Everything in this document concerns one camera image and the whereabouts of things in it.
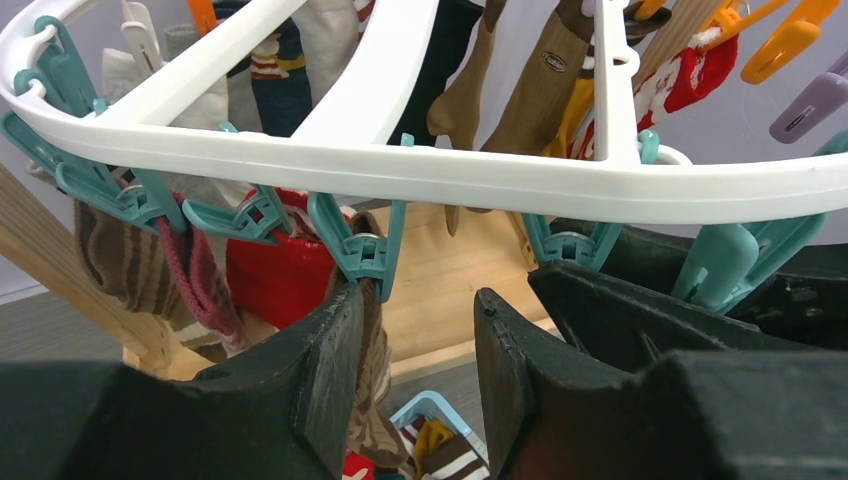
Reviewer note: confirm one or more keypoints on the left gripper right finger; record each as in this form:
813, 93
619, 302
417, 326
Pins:
553, 412

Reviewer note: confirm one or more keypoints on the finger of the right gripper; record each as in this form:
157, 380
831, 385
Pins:
629, 326
768, 274

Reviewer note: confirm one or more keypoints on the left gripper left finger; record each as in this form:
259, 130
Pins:
280, 410

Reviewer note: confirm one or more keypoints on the teal clothes clip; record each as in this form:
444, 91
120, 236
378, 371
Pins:
587, 251
364, 248
256, 219

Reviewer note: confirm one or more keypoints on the brown beige striped sock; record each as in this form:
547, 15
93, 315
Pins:
371, 434

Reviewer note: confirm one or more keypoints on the white oval clip hanger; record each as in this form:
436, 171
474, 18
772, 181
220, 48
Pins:
342, 146

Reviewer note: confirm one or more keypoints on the beige maroon-toe sock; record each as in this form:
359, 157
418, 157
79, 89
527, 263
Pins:
191, 262

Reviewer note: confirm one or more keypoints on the wooden hanger stand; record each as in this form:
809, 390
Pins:
218, 194

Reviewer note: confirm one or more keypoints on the light blue plastic basket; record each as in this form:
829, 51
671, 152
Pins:
439, 443

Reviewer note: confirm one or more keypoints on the brown striped hanging sock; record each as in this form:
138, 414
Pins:
128, 264

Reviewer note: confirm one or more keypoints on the red white striped sock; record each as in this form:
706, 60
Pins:
689, 77

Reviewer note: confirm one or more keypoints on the black hanging sock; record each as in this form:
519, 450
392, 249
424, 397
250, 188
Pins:
446, 49

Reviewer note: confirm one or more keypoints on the grey white hanging sock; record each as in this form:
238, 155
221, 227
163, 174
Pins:
136, 131

